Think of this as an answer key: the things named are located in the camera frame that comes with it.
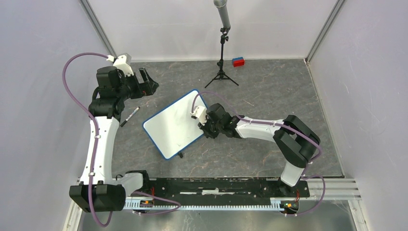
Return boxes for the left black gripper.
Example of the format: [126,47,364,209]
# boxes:
[115,67,158,101]

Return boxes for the black whiteboard marker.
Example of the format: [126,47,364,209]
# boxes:
[120,106,140,127]

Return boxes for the blue-framed whiteboard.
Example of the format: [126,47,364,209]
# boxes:
[142,89,207,160]

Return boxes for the silver microphone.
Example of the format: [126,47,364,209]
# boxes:
[205,0,239,88]

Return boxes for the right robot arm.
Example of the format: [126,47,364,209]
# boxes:
[191,103,321,196]

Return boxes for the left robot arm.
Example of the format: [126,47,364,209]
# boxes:
[69,66,159,213]

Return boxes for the red and blue eraser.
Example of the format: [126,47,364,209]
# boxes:
[231,57,245,67]

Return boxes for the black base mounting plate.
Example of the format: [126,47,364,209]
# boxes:
[125,177,310,209]

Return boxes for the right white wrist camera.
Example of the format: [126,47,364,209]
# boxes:
[191,106,207,125]

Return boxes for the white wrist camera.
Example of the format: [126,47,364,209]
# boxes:
[106,53,134,77]
[191,106,207,125]

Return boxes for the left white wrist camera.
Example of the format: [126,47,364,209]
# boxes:
[106,53,134,77]

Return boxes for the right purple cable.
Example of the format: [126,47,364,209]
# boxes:
[191,91,326,218]

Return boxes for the purple cable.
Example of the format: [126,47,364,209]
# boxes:
[191,91,326,218]
[62,52,182,228]

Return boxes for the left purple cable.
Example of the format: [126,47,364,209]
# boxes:
[62,52,182,228]

